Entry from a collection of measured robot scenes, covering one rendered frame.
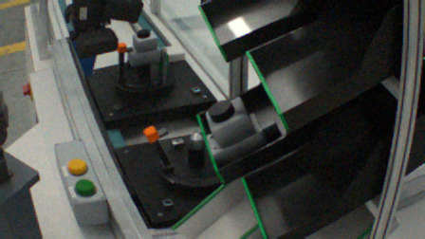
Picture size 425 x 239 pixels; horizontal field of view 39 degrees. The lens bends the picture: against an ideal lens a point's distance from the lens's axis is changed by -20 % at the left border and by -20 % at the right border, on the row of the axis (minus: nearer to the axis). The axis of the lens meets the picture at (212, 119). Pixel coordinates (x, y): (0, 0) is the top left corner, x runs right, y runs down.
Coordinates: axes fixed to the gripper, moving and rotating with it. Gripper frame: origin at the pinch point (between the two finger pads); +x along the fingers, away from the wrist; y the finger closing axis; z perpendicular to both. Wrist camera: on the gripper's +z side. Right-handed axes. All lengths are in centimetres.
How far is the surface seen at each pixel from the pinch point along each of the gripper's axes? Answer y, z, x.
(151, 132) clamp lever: 4.4, 11.4, 18.3
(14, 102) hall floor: 225, -10, 125
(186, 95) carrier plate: 31.0, 26.5, 28.3
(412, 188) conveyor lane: -11, 62, 34
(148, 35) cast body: 37.8, 20.4, 16.3
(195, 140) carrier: 4.2, 18.9, 21.4
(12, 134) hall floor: 192, -14, 125
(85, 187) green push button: 5.9, -1.6, 28.2
